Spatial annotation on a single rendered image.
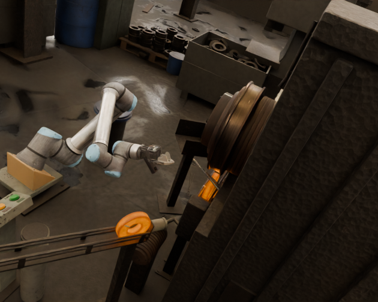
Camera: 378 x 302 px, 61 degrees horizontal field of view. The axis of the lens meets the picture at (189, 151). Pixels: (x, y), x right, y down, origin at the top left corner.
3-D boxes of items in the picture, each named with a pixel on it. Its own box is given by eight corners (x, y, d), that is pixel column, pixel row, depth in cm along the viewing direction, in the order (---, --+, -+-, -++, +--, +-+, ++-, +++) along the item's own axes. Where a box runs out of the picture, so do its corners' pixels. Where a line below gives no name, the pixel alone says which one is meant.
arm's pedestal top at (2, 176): (-9, 177, 218) (-9, 172, 215) (31, 158, 243) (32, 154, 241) (25, 202, 210) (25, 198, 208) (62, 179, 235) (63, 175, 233)
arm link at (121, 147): (115, 158, 193) (122, 144, 197) (133, 162, 189) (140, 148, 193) (108, 151, 185) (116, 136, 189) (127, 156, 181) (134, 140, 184)
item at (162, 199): (179, 192, 275) (206, 123, 235) (184, 215, 255) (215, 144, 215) (156, 190, 268) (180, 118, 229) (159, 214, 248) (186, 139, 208)
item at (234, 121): (236, 149, 186) (271, 76, 160) (209, 192, 148) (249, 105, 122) (226, 144, 187) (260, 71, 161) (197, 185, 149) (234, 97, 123)
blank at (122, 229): (132, 243, 147) (130, 237, 149) (157, 222, 146) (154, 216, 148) (110, 236, 135) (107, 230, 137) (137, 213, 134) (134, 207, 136)
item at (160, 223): (164, 232, 153) (169, 224, 150) (148, 235, 147) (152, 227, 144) (159, 223, 157) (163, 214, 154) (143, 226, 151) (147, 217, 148)
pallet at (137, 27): (200, 64, 555) (209, 39, 531) (186, 76, 488) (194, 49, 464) (139, 38, 568) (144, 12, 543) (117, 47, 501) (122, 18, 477)
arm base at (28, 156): (10, 153, 210) (19, 141, 212) (25, 158, 229) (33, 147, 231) (33, 168, 208) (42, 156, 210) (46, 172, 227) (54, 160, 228)
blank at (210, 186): (222, 171, 179) (216, 168, 180) (215, 181, 165) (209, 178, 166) (211, 192, 185) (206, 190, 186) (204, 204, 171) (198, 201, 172)
